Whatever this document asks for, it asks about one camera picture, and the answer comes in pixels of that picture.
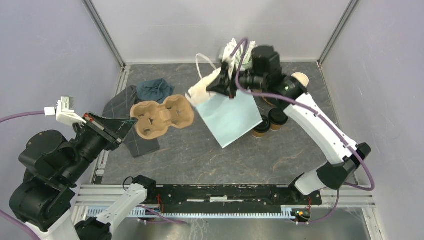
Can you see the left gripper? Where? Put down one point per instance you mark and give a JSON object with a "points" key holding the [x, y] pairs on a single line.
{"points": [[119, 126]]}

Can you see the left aluminium frame post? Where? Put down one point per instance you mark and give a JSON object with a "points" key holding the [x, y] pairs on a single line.
{"points": [[94, 14]]}

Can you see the blue cloth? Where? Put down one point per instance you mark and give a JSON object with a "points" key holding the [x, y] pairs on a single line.
{"points": [[154, 90]]}

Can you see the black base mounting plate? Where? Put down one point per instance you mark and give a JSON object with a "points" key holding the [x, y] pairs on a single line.
{"points": [[228, 199]]}

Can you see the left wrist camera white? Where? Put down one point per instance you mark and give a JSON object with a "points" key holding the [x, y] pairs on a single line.
{"points": [[64, 111]]}

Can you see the brown paper coffee cup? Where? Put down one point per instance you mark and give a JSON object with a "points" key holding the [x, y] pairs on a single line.
{"points": [[276, 124]]}

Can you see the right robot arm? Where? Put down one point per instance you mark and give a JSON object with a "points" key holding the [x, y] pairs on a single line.
{"points": [[266, 79]]}

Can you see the aluminium frame post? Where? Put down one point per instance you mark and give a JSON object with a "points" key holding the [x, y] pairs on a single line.
{"points": [[345, 17], [94, 14]]}

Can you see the stack of paper cups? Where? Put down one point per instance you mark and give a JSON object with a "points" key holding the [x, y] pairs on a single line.
{"points": [[302, 78]]}

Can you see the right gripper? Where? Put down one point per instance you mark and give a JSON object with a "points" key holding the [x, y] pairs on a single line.
{"points": [[224, 84]]}

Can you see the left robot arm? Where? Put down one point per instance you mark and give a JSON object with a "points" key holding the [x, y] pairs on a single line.
{"points": [[42, 203]]}

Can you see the right aluminium frame post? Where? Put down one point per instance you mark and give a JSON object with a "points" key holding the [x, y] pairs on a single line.
{"points": [[345, 17]]}

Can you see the grey checked cloth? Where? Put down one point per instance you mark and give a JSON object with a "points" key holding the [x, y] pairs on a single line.
{"points": [[119, 107]]}

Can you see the light blue paper bag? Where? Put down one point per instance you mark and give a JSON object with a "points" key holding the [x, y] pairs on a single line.
{"points": [[227, 119]]}

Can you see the cardboard cup carrier tray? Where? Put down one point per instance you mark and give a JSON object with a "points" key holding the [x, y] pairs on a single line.
{"points": [[154, 119]]}

